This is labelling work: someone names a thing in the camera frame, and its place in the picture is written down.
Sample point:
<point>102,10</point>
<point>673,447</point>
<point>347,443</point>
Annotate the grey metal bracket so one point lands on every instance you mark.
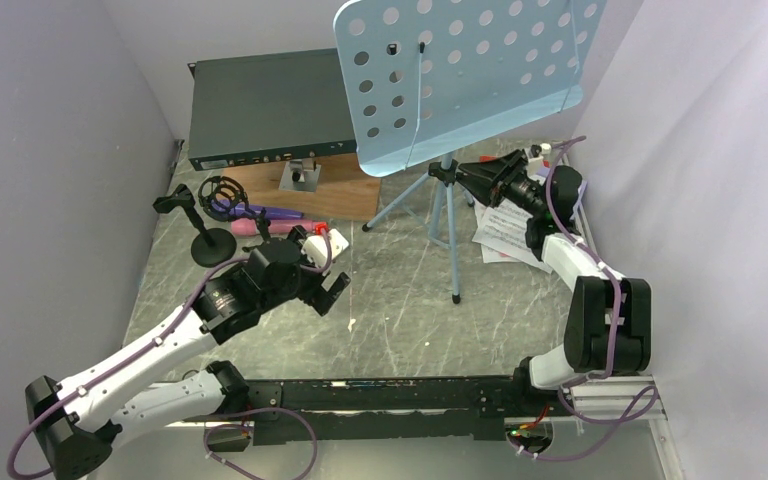
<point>301,175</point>

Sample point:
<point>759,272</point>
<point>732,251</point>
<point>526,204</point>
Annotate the white sheet music page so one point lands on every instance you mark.
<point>496,237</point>
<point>519,218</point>

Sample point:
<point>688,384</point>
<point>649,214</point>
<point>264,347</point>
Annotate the pink microphone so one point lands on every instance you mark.
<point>249,227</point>

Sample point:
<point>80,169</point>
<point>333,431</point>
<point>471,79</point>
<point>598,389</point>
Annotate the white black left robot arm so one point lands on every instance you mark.
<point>79,421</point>

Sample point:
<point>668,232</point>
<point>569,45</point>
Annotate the black round-base mic stand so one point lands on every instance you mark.
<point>209,247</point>

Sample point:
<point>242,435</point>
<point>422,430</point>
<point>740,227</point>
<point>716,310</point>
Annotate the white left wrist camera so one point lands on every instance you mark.
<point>323,249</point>

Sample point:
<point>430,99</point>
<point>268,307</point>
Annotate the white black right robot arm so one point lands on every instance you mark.
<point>608,328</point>

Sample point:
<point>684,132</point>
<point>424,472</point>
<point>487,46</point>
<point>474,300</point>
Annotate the lavender sheet music page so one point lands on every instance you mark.
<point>579,199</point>

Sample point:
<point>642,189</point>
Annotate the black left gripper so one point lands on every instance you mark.
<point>317,296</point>

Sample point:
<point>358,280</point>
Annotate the black tripod mic stand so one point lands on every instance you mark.
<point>225,188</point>

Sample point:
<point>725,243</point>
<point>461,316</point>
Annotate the light blue music stand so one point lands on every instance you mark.
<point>424,79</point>

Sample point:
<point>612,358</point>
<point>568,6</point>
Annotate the wooden board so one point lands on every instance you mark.
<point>342,190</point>

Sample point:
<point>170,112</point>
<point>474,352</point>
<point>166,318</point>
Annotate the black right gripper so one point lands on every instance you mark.
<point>481,178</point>

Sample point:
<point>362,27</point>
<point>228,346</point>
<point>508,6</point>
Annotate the purple microphone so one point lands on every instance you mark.
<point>271,212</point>

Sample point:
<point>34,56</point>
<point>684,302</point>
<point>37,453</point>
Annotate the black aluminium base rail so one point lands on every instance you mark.
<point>485,408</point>

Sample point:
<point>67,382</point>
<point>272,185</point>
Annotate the dark green rack unit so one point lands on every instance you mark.
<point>268,108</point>

